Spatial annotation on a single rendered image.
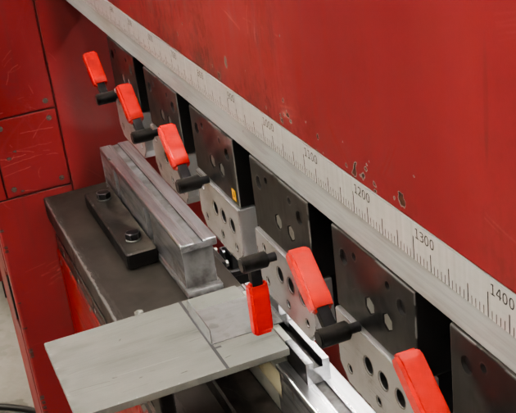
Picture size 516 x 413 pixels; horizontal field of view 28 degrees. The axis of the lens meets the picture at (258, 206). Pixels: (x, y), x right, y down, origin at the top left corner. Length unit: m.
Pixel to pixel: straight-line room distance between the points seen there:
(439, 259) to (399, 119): 0.11
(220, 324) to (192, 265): 0.33
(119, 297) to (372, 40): 0.97
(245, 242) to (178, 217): 0.49
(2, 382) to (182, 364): 1.98
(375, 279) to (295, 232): 0.17
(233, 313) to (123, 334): 0.14
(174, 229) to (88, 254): 0.24
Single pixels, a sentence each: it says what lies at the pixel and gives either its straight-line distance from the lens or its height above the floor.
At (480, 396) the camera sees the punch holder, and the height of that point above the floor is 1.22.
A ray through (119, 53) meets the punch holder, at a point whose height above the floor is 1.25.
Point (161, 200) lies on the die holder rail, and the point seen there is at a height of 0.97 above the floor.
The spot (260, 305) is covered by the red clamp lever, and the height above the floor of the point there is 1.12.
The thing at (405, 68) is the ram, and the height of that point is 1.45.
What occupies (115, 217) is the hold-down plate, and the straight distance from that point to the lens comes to 1.87.
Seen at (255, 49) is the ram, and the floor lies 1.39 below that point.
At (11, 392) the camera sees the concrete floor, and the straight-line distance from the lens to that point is 3.13.
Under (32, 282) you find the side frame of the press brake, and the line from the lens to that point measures 2.16.
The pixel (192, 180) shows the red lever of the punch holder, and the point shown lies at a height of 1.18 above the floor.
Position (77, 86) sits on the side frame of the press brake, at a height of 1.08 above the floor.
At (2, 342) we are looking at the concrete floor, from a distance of 3.39.
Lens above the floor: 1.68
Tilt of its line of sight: 25 degrees down
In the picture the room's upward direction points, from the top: 7 degrees counter-clockwise
